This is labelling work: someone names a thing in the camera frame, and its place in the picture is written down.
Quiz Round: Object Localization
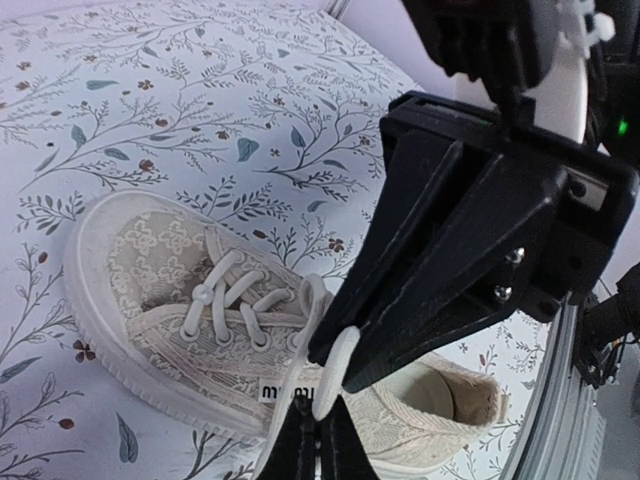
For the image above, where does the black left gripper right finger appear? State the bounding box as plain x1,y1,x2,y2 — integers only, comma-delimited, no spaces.
322,396,379,480

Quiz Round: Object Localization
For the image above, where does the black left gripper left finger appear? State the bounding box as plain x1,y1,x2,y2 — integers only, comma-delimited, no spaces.
254,402,316,480

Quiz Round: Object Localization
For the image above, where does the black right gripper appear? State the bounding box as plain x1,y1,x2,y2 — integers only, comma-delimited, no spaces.
339,93,639,393

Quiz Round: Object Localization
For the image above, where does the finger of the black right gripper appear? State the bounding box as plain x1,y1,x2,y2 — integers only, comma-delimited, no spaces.
309,131,500,363

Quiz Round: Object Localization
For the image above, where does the cream lace platform sneaker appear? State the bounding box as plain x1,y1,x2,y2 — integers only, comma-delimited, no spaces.
64,190,509,478

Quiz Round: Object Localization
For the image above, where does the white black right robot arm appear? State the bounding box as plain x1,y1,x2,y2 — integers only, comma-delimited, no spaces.
306,1,639,393

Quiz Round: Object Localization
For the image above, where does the floral patterned table mat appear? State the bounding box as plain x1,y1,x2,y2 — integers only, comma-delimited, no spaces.
0,0,551,480

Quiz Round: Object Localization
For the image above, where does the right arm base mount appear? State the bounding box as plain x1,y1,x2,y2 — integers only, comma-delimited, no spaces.
573,264,639,389

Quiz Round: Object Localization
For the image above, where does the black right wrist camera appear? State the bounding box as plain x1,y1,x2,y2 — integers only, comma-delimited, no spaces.
399,0,616,146

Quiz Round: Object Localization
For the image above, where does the aluminium front rail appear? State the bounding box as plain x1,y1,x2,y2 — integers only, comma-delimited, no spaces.
500,304,606,480

